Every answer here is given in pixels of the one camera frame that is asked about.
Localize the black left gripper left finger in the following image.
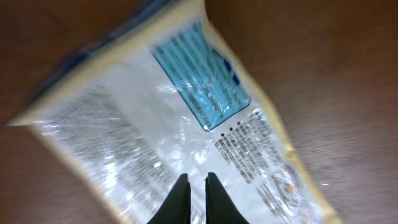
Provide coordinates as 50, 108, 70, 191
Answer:
147, 174, 191, 224

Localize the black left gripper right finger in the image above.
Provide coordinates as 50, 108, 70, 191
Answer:
205, 172, 249, 224

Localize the beige snack bag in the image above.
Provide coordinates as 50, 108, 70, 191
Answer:
10, 0, 340, 223

